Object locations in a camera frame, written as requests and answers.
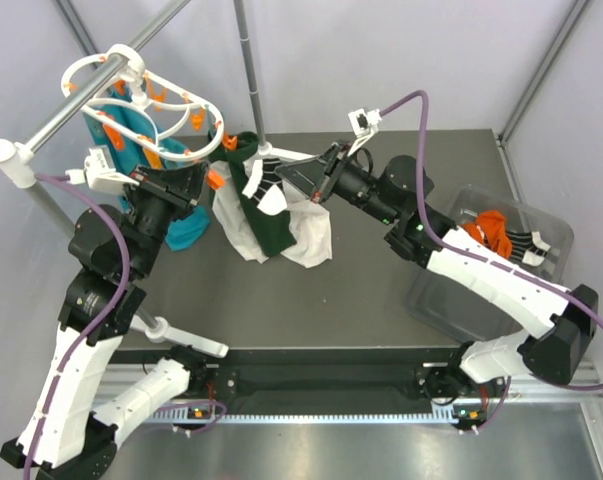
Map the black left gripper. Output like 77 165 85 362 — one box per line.
124 160 212 277

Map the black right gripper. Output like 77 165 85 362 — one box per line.
275 140 399 227

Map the black white striped sock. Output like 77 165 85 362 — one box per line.
242 158 287 216

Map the white and green shirt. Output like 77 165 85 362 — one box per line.
210 131 333 268

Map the white clip hanger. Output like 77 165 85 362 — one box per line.
61 44 236 170

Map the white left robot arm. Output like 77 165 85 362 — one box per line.
0 163 209 479

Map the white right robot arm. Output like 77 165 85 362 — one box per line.
275 142 598 396

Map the teal cloth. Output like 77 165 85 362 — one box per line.
84 105 211 252

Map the clear plastic bin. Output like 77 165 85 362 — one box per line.
405 184 574 343

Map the orange sock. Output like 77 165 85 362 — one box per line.
462 223 488 246
476 210 513 259

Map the grey metal clothes rack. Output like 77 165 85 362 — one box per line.
0 0 322 359

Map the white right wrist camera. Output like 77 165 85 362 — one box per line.
348 108 382 156

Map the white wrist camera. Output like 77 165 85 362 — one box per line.
65 146 139 196
348 108 382 156

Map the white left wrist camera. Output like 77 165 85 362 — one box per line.
65 146 139 196

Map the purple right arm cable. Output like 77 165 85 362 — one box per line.
378 89 603 436

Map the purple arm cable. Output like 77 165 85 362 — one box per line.
378 89 603 436
23 171 227 480

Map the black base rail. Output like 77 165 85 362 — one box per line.
93 344 572 416

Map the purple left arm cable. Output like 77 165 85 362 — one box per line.
23 171 227 480

